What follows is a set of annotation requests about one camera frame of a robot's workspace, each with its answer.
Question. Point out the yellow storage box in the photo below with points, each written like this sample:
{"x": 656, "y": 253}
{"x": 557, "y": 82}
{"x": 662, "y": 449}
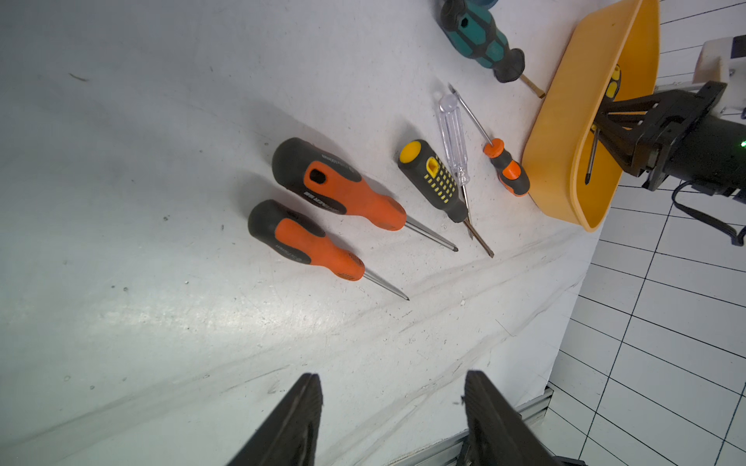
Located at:
{"x": 568, "y": 181}

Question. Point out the clear handle screwdriver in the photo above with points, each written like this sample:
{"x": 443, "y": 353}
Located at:
{"x": 452, "y": 132}

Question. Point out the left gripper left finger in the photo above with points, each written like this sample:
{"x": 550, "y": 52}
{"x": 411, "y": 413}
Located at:
{"x": 289, "y": 436}

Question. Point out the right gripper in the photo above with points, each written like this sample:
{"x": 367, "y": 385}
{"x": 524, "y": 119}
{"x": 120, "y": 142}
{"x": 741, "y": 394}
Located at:
{"x": 675, "y": 134}

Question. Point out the green black screwdriver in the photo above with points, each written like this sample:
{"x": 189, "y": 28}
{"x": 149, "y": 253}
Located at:
{"x": 473, "y": 32}

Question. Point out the small orange screwdriver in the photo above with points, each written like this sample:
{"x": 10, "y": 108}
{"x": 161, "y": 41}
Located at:
{"x": 510, "y": 173}

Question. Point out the black yellow dotted screwdriver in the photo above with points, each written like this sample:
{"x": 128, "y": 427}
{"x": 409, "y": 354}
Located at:
{"x": 430, "y": 175}

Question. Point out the orange black screwdriver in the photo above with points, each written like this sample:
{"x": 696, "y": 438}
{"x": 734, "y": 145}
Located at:
{"x": 298, "y": 238}
{"x": 330, "y": 183}

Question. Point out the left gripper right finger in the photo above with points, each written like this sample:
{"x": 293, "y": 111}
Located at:
{"x": 497, "y": 434}

